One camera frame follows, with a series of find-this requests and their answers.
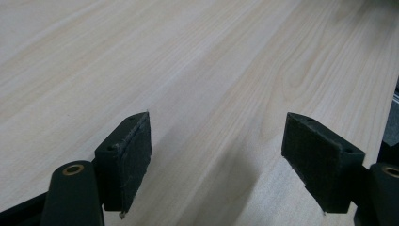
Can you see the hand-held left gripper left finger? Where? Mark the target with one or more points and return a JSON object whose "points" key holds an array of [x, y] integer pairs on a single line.
{"points": [[125, 163]]}

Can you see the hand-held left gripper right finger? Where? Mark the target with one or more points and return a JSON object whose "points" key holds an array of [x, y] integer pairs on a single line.
{"points": [[320, 160]]}

